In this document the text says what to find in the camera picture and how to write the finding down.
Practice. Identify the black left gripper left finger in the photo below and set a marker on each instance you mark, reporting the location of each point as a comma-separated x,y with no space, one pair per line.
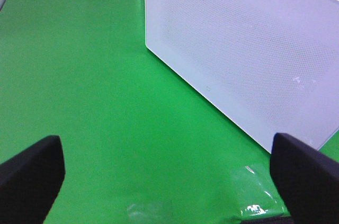
31,181

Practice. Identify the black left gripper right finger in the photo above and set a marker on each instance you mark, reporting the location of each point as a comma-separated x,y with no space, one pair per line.
306,180

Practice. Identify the white microwave door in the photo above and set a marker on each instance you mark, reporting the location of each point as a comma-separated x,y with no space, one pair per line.
268,65

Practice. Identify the clear tape patch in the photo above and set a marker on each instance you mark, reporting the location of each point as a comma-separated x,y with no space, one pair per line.
255,193

